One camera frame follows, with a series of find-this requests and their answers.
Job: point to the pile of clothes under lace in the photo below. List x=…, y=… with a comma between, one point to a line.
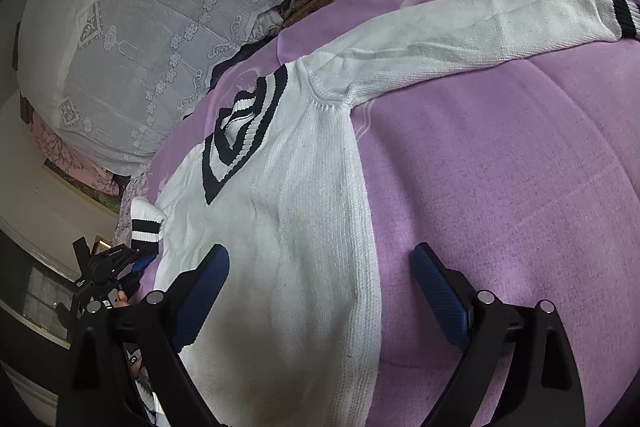
x=266, y=28

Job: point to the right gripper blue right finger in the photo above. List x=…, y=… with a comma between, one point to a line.
x=542, y=387

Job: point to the white black-trimmed knit sweater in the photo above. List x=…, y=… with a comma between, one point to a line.
x=300, y=206

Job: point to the purple smile print blanket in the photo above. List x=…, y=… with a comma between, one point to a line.
x=500, y=181

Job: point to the purple floral bed sheet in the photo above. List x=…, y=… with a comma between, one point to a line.
x=129, y=189

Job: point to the person's left hand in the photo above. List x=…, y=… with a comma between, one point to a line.
x=121, y=300

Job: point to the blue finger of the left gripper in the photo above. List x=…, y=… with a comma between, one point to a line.
x=142, y=263
x=130, y=283

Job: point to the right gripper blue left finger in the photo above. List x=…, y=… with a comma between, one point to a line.
x=98, y=388

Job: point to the pink floral pillow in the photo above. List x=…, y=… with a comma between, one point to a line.
x=70, y=161

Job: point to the white lace cover cloth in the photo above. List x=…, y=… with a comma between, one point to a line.
x=113, y=77

